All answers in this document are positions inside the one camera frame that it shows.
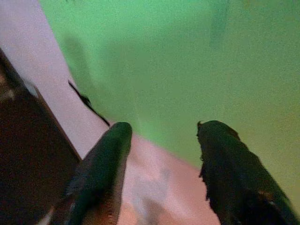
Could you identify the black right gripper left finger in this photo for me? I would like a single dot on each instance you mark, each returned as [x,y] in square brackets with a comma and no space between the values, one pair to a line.
[100,173]

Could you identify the dark brown wooden furniture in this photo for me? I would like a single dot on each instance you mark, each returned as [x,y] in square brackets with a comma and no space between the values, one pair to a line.
[30,152]

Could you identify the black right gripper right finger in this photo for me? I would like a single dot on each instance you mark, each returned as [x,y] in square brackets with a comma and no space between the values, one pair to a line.
[236,182]

